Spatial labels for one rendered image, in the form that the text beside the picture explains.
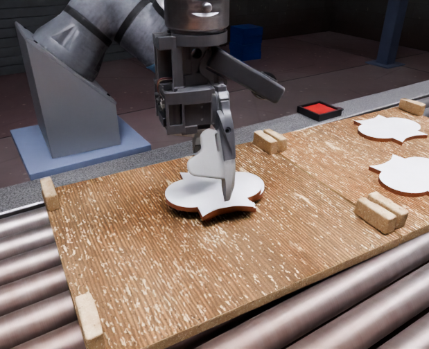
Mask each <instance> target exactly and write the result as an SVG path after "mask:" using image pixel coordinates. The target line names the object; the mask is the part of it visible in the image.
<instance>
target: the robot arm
mask: <svg viewBox="0 0 429 349"><path fill-rule="evenodd" d="M228 25H229V0H155V1H154V2H153V3H151V2H150V1H149V0H70V2H69V3H68V4H67V6H66V7H65V8H64V10H63V11H62V12H61V13H60V14H59V15H58V16H57V17H55V18H53V19H52V20H50V21H48V22H47V23H45V24H44V25H43V26H41V27H39V28H38V29H37V30H36V31H35V33H34V34H33V36H32V38H33V39H34V40H35V41H37V42H38V43H39V44H40V45H41V46H43V47H44V48H45V49H46V50H47V51H48V52H50V53H51V54H52V55H54V56H55V57H57V58H58V59H59V60H60V61H61V62H63V63H64V64H66V65H67V66H68V67H70V68H71V69H73V70H74V71H75V72H76V73H78V74H80V75H81V76H82V77H84V78H86V79H87V80H89V81H90V82H93V81H94V79H95V78H96V76H97V75H98V72H99V70H100V66H101V64H102V61H103V58H104V55H105V52H106V50H107V49H108V47H109V46H110V44H111V43H112V42H113V41H115V42H117V43H118V44H119V45H120V46H122V47H123V48H124V49H125V50H126V51H128V52H129V53H130V54H131V55H133V56H134V57H135V58H137V59H138V61H140V62H141V63H142V64H144V65H145V66H146V68H147V69H150V70H151V71H153V72H154V73H155V78H153V80H154V90H155V92H154V96H155V108H156V116H159V120H160V122H161V124H162V125H163V127H165V128H166V133H167V135H171V136H187V137H192V141H193V153H196V152H198V151H199V150H200V149H201V150H200V152H199V153H197V154H196V155H195V156H193V157H192V158H190V159H189V160H188V162H187V169H188V172H189V173H190V174H191V175H193V176H195V177H206V178H212V179H221V180H222V192H223V196H224V201H225V202H226V201H229V200H230V199H231V195H232V192H233V189H234V185H235V174H236V162H235V158H236V147H235V135H234V124H233V120H232V117H231V112H230V101H229V92H228V90H227V80H226V79H225V78H224V77H222V76H221V75H220V74H219V73H221V74H222V75H224V76H226V77H227V78H229V79H231V80H233V81H234V82H237V83H238V84H240V85H242V86H244V87H245V88H247V89H249V90H250V91H251V92H252V94H253V95H254V96H255V97H256V98H258V99H261V100H266V99H267V100H269V101H270V102H273V103H278V101H279V100H280V98H281V97H282V95H283V93H284V92H285V88H284V87H283V86H281V85H280V84H279V83H277V82H278V81H277V79H276V78H275V76H274V75H273V74H271V73H270V72H267V71H262V72H260V71H258V70H256V69H255V68H253V67H251V66H250V65H248V64H246V63H244V62H243V61H241V60H240V59H238V58H237V57H234V56H233V55H231V54H230V53H228V52H227V51H224V50H223V49H221V48H220V47H218V46H219V45H222V44H225V43H227V29H226V27H228ZM194 50H195V51H194ZM193 51H194V53H192V52H193ZM191 53H192V54H191ZM206 66H208V67H209V68H208V67H206ZM210 68H211V69H210ZM212 69H213V70H212ZM214 70H215V71H214ZM211 125H213V127H214V128H215V129H216V130H214V129H208V128H211Z"/></svg>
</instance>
